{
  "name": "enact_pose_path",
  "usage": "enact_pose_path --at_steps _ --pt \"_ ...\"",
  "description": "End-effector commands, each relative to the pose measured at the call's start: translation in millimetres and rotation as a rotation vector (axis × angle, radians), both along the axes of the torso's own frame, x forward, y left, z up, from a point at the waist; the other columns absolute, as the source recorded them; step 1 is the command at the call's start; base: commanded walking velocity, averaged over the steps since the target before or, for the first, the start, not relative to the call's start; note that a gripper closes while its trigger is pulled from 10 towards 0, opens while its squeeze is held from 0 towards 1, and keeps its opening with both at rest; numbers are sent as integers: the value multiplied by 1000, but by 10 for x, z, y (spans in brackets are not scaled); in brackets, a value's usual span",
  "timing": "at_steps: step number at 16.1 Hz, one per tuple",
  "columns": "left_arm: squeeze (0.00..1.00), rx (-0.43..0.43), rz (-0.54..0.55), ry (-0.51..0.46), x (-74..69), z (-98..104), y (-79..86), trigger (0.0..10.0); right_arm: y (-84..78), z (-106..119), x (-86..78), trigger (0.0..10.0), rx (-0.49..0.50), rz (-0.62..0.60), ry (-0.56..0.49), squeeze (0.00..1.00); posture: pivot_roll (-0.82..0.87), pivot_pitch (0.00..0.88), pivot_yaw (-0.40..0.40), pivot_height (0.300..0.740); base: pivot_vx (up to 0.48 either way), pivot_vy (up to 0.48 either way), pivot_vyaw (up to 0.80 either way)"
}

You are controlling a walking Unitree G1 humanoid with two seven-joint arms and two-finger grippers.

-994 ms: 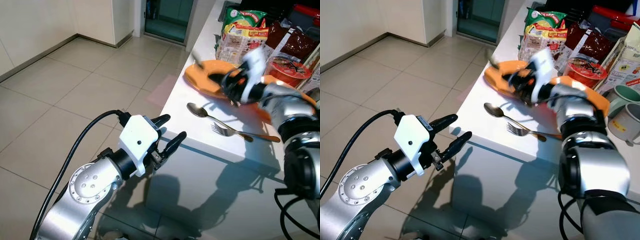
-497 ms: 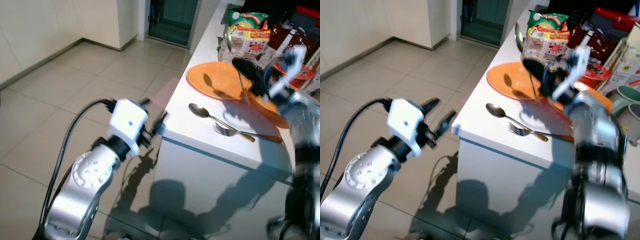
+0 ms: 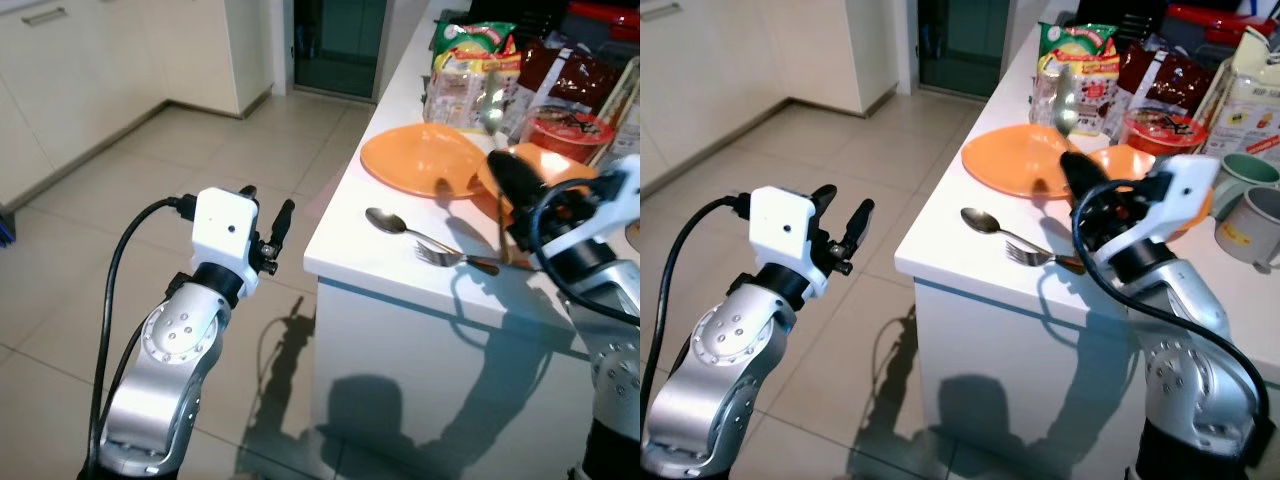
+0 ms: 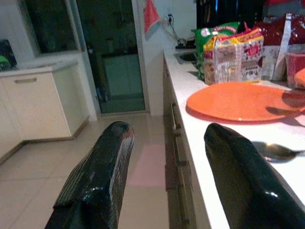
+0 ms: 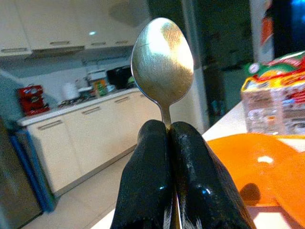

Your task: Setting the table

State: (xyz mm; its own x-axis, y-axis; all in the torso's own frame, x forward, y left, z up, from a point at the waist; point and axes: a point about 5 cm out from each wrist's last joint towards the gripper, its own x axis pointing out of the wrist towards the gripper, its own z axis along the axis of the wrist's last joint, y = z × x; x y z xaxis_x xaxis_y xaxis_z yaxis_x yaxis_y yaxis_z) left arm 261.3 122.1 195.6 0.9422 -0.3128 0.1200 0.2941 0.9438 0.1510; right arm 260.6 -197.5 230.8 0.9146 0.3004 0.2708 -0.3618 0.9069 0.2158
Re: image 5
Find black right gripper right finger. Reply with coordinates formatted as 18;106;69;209
169;121;257;229

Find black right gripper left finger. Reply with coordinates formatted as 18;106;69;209
111;119;174;229

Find silver metal spoon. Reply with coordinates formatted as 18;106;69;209
130;17;194;229

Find orange tray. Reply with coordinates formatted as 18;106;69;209
206;132;305;228

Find cream kitchen base cabinets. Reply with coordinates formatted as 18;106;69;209
17;87;163;199

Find green and orange box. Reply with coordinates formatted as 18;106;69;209
92;79;108;96

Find black kitchen appliance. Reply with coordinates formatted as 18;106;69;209
106;65;134;91

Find colourful plastic snack package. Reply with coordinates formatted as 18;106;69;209
240;51;305;136

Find white pot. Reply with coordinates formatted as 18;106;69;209
61;82;81;101

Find grey refrigerator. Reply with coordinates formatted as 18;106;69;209
0;116;44;229

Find red coffee machine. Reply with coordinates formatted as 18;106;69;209
16;84;51;117

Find grey range hood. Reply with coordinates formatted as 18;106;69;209
30;45;86;58

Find cream kitchen wall cabinets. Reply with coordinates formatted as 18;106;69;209
0;0;145;58

